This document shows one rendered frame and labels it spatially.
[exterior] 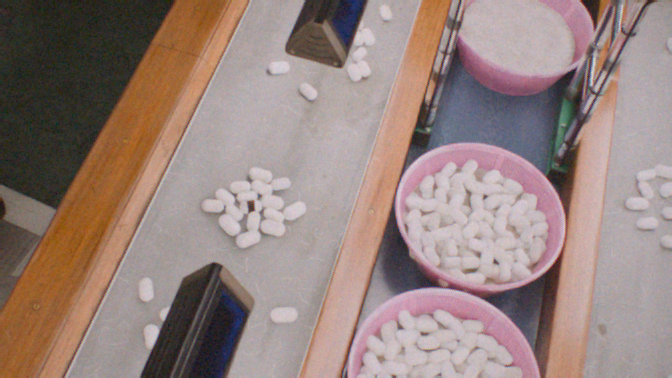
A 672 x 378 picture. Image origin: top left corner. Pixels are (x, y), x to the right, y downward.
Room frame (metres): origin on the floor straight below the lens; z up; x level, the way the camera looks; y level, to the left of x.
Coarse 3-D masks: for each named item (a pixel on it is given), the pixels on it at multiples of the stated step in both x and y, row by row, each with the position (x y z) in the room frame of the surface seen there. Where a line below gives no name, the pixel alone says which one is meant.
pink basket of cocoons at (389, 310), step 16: (432, 288) 0.61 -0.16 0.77; (384, 304) 0.57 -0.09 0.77; (400, 304) 0.59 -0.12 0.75; (416, 304) 0.60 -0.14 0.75; (448, 304) 0.60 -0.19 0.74; (464, 304) 0.60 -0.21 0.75; (480, 304) 0.60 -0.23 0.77; (368, 320) 0.55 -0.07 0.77; (384, 320) 0.56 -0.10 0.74; (480, 320) 0.59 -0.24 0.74; (496, 320) 0.59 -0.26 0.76; (368, 336) 0.53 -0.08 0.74; (496, 336) 0.57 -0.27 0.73; (512, 336) 0.56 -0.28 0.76; (352, 352) 0.49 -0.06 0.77; (512, 352) 0.55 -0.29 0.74; (528, 352) 0.54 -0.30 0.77; (352, 368) 0.47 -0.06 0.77; (528, 368) 0.52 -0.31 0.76
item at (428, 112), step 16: (464, 0) 0.95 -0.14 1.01; (448, 16) 0.96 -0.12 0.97; (448, 32) 0.96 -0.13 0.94; (448, 48) 0.95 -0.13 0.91; (448, 64) 0.96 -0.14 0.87; (432, 80) 0.96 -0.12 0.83; (432, 96) 0.95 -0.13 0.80; (432, 112) 0.96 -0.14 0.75; (416, 128) 0.95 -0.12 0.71; (432, 128) 0.95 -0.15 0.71; (416, 144) 0.94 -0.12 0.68
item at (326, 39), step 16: (320, 0) 0.81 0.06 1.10; (336, 0) 0.81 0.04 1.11; (352, 0) 0.84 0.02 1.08; (368, 0) 0.88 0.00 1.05; (304, 16) 0.80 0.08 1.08; (320, 16) 0.77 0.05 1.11; (336, 16) 0.80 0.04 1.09; (352, 16) 0.83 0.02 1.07; (304, 32) 0.76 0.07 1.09; (320, 32) 0.76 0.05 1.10; (336, 32) 0.77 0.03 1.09; (352, 32) 0.80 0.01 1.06; (288, 48) 0.76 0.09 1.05; (304, 48) 0.76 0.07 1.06; (320, 48) 0.76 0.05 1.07; (336, 48) 0.76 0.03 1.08; (336, 64) 0.76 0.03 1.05
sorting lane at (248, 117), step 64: (256, 0) 1.16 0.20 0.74; (384, 0) 1.22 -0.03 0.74; (256, 64) 1.01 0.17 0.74; (320, 64) 1.03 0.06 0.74; (384, 64) 1.06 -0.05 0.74; (192, 128) 0.85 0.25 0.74; (256, 128) 0.87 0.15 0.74; (320, 128) 0.89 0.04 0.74; (192, 192) 0.73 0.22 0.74; (320, 192) 0.77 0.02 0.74; (128, 256) 0.60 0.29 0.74; (192, 256) 0.62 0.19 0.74; (256, 256) 0.63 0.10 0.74; (320, 256) 0.65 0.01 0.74; (128, 320) 0.50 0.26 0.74; (256, 320) 0.53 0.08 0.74
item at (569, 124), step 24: (624, 0) 1.06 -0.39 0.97; (648, 0) 0.92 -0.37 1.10; (600, 24) 1.08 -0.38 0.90; (624, 24) 0.93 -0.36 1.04; (600, 48) 1.07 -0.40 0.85; (624, 48) 0.92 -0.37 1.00; (576, 72) 1.08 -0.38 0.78; (600, 72) 0.93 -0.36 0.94; (576, 96) 1.07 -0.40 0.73; (600, 96) 0.92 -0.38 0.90; (576, 120) 0.93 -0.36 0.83; (552, 144) 0.99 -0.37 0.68; (576, 144) 0.93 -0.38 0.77; (552, 168) 0.91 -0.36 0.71
